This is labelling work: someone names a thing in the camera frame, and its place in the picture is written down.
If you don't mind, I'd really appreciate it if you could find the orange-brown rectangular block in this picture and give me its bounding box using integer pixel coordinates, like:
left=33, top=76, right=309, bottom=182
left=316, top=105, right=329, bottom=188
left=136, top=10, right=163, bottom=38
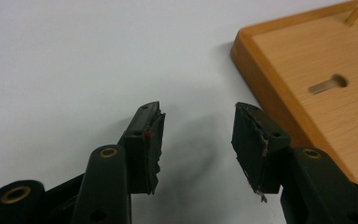
left=229, top=0, right=358, bottom=192

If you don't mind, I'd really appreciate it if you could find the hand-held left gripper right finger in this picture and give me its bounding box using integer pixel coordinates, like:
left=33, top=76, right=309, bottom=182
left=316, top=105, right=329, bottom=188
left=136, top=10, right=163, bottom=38
left=231, top=102, right=293, bottom=203

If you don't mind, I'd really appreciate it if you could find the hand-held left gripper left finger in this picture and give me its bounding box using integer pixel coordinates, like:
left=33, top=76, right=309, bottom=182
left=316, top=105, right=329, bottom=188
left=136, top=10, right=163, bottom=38
left=117, top=101, right=166, bottom=196

